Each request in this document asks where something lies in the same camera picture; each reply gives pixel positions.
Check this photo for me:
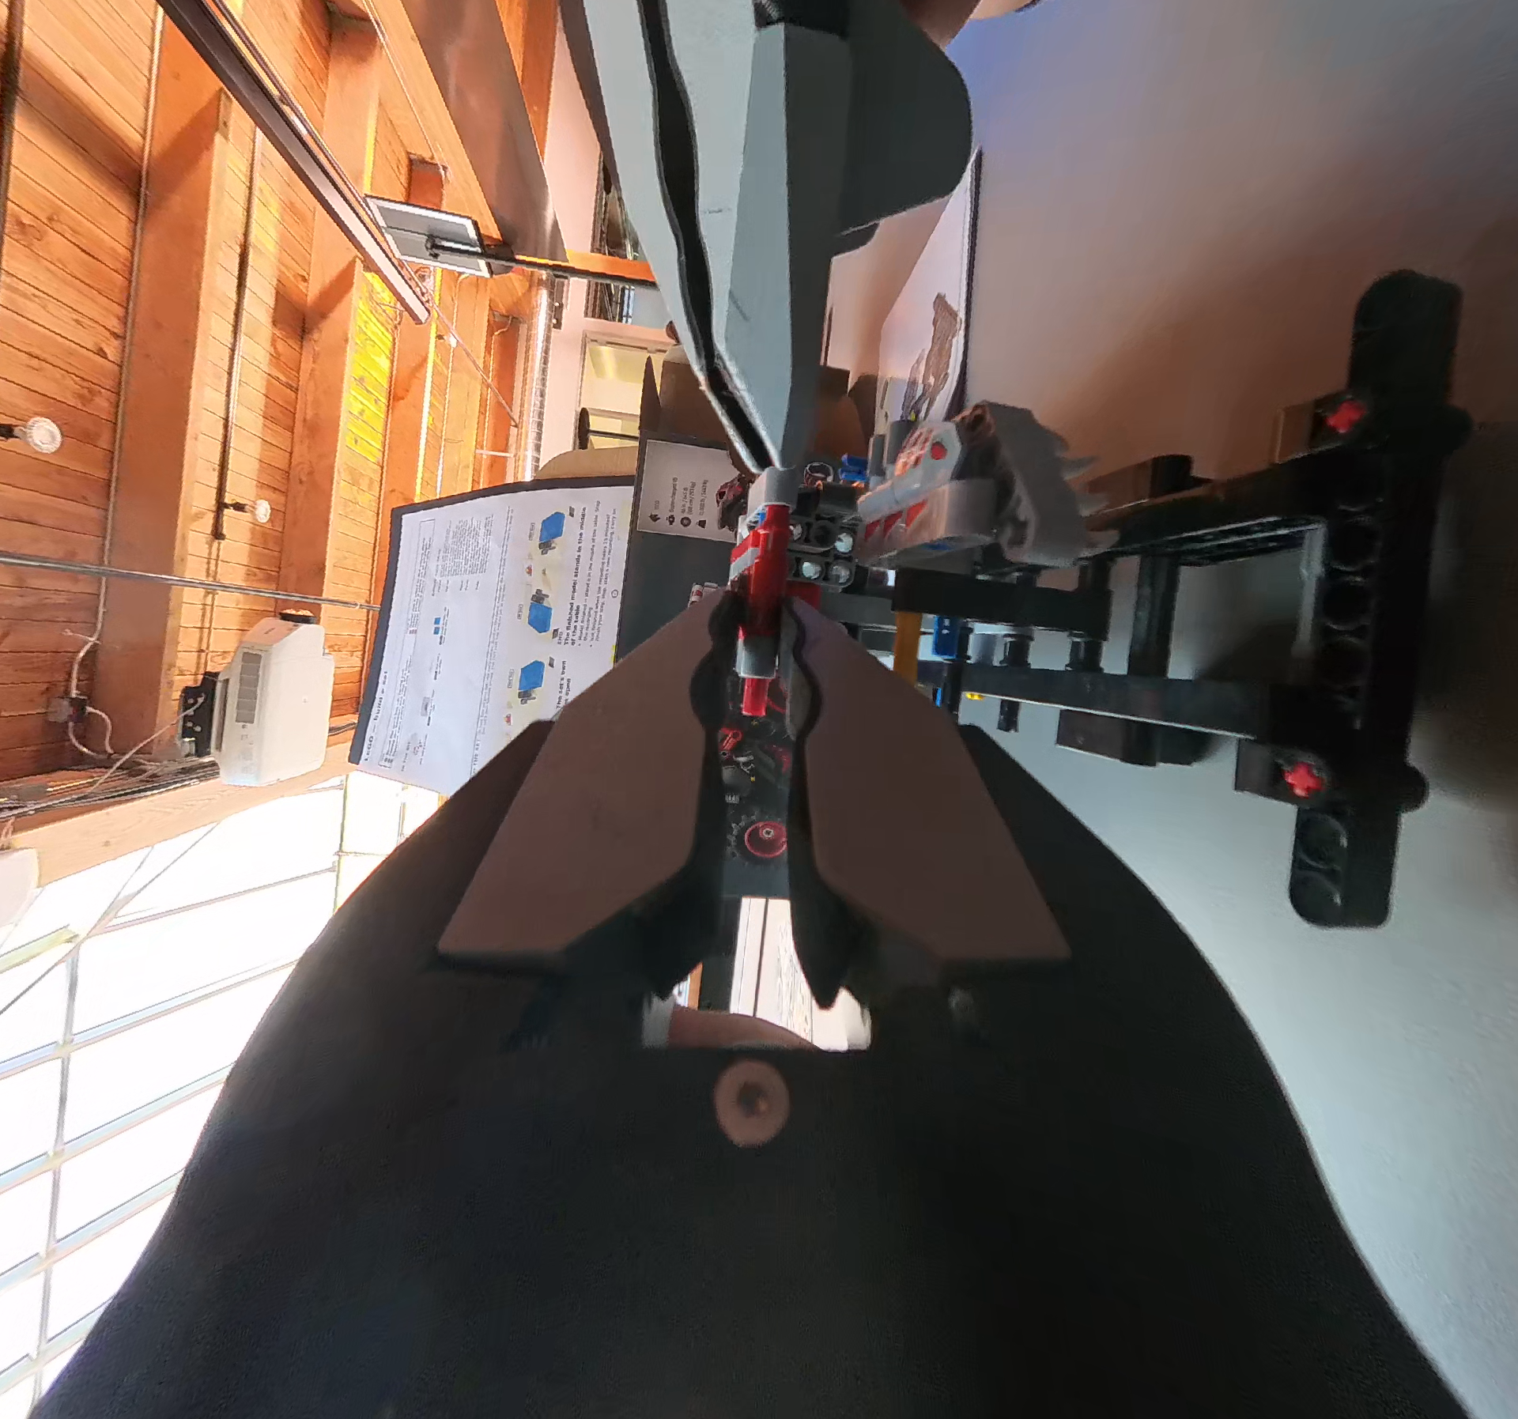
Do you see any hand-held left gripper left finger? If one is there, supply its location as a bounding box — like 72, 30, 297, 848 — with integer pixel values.
437, 593, 739, 999

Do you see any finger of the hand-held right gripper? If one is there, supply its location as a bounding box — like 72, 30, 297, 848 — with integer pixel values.
650, 0, 976, 475
539, 0, 775, 464

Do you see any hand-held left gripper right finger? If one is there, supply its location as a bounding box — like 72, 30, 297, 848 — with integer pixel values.
777, 595, 1071, 1009

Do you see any black lego technic model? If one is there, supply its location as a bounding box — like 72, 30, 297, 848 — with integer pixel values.
710, 271, 1472, 928

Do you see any lego instruction booklet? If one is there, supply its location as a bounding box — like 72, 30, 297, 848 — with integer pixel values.
877, 150, 984, 424

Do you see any orange rack beam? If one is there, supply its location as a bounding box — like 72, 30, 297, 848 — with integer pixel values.
486, 252, 659, 285

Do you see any brown cardboard box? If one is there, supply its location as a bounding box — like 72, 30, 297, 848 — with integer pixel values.
539, 358, 742, 485

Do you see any white printed instruction sheet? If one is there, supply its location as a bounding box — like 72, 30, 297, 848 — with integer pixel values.
350, 485, 636, 799

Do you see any dark box with white label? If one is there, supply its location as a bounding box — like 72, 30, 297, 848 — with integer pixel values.
616, 437, 761, 644

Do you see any rectangular panel light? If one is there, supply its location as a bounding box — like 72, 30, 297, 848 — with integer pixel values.
361, 196, 485, 280

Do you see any white ceiling-mounted projector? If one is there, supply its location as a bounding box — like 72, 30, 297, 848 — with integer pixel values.
177, 613, 337, 789

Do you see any black ceiling pipe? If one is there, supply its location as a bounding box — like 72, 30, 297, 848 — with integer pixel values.
217, 127, 256, 544
0, 0, 29, 258

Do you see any metal conduit pipe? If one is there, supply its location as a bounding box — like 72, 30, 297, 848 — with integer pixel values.
0, 551, 381, 615

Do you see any silver ventilation duct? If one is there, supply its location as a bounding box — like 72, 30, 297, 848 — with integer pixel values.
522, 270, 558, 454

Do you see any black track light rail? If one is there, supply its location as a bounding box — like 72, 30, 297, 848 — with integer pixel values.
77, 0, 434, 324

